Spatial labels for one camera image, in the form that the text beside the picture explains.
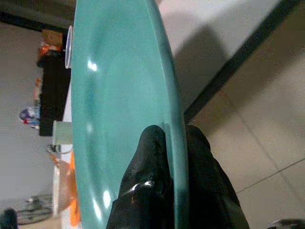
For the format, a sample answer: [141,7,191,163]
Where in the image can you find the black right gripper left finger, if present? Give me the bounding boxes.
[106,124,176,229]

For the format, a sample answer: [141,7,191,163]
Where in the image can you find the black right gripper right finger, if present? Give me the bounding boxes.
[185,125,250,229]

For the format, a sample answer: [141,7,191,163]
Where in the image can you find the teal green plate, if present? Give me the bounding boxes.
[71,0,191,229]

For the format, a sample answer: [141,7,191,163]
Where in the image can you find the orange plate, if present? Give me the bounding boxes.
[68,152,82,228]

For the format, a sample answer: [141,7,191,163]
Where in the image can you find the white bowl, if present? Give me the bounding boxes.
[50,154,77,213]

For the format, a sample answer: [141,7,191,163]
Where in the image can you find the pale green mug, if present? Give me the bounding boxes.
[46,120,73,155]

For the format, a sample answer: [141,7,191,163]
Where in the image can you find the black shelf unit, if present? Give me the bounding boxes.
[39,51,72,137]

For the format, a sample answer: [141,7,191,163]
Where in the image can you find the colourful clothes pile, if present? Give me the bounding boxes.
[19,105,41,130]

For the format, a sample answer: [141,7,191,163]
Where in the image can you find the grey cup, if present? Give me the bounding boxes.
[64,24,74,69]

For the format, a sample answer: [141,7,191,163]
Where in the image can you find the orange white bundle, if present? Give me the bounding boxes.
[37,42,62,58]

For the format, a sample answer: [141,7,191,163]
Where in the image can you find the brown cardboard box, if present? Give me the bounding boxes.
[41,29,64,47]

